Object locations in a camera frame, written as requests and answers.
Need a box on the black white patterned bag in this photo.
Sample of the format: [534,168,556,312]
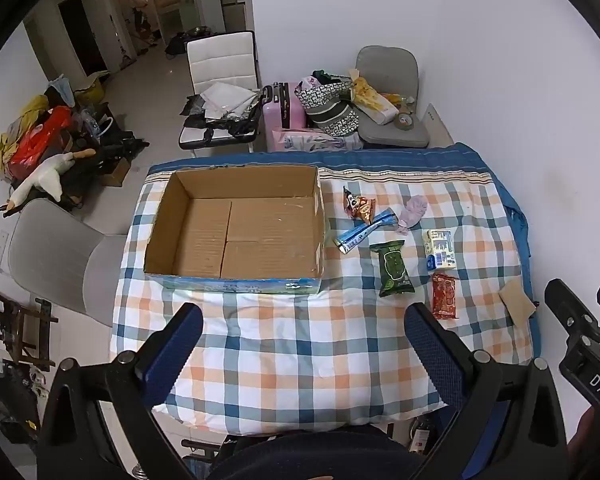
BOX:
[294,76,362,138]

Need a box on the blue white long packet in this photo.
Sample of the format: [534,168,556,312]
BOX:
[334,211,399,254]

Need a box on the person's dark clothing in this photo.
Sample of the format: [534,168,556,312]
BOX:
[180,427,423,480]

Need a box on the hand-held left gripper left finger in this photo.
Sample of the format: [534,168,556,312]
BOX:
[37,302,204,480]

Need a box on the red plastic bag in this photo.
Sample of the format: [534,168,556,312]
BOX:
[7,106,74,180]

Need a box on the plaid checked blanket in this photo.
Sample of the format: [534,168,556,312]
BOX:
[109,142,542,436]

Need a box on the yellow snack bag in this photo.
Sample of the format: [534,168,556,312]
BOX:
[349,67,385,110]

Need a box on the white grey plastic wrapping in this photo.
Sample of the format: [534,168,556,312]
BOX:
[181,81,262,123]

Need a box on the yellow bin bag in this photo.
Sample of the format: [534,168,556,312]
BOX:
[73,71,112,107]

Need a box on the pink suitcase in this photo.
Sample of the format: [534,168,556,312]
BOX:
[261,81,308,152]

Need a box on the beige cardboard piece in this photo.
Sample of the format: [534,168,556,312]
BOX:
[498,280,538,327]

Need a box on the white padded chair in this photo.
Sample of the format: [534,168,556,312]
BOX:
[178,30,262,157]

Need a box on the dark glass bottle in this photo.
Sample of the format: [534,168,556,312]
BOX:
[409,416,437,456]

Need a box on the pink crumpled wrapper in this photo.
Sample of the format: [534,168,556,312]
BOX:
[395,195,429,237]

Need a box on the white goose plush toy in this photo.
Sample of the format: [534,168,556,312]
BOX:
[0,149,97,216]

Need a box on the yellow cloth bundle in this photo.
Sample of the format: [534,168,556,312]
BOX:
[0,94,49,181]

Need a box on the small milk carton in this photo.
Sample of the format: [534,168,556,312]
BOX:
[423,229,456,271]

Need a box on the green wet wipes packet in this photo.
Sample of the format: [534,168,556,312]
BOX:
[369,241,416,297]

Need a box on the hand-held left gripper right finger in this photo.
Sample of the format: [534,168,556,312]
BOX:
[404,302,569,480]

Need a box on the brown orange snack packet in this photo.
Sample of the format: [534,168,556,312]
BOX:
[342,186,377,224]

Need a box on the red snack packet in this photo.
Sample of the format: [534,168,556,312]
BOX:
[431,273,460,320]

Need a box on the dark wooden folding chair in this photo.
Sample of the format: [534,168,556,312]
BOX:
[0,278,60,372]

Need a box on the small brown cardboard box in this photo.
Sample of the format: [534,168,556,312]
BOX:
[100,159,132,188]

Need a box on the light grey shell chair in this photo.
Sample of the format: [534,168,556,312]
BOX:
[7,198,127,328]

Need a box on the open cardboard box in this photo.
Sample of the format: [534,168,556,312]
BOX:
[143,164,327,295]

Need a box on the white wrapped package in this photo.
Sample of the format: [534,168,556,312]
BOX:
[355,94,400,126]

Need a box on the floral pink box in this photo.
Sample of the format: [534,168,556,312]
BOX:
[271,127,364,153]

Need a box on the grey cushioned chair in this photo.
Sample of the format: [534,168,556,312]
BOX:
[354,45,431,150]

